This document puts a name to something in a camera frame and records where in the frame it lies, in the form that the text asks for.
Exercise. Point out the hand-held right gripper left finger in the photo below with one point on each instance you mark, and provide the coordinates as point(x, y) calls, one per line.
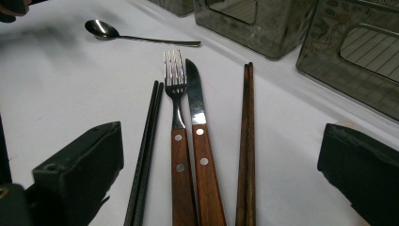
point(81, 163)

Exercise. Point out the translucent grey plastic bin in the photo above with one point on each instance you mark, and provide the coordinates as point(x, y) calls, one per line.
point(175, 6)
point(276, 34)
point(323, 53)

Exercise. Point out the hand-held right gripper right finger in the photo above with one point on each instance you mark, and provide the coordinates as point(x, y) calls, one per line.
point(363, 169)

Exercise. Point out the metal spoon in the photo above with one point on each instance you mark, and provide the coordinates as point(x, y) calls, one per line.
point(100, 29)

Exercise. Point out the brown wooden chopstick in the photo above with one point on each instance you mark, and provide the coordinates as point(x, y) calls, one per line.
point(251, 157)
point(243, 157)

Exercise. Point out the metal forks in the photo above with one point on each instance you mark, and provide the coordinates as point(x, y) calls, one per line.
point(204, 175)

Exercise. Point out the black chopstick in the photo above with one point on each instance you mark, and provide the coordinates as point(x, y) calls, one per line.
point(138, 175)
point(147, 175)

